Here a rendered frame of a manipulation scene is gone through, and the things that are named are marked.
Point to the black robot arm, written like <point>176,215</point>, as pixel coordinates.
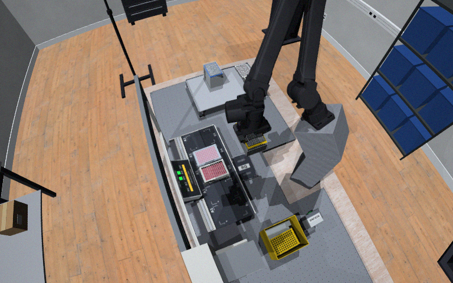
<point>302,89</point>

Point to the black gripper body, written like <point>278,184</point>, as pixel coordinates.
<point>255,127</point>

